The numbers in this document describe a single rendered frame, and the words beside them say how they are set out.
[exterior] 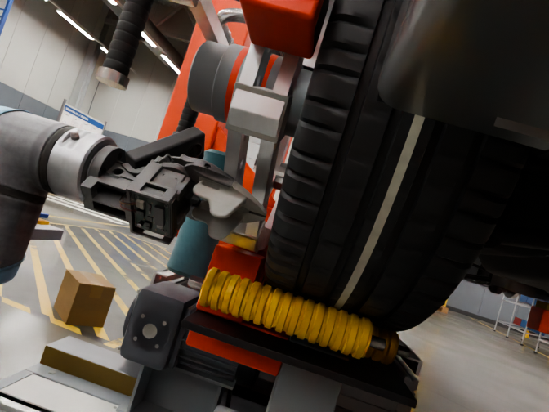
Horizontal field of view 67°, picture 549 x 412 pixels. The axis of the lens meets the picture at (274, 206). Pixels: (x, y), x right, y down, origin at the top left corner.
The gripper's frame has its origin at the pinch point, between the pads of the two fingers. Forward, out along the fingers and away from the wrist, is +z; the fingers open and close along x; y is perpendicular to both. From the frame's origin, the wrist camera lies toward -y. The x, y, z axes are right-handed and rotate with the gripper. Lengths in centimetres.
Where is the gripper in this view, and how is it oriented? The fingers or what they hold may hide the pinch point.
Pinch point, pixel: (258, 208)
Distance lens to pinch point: 52.5
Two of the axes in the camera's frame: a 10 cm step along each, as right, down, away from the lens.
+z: 9.5, 2.9, -1.0
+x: 1.6, -7.4, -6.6
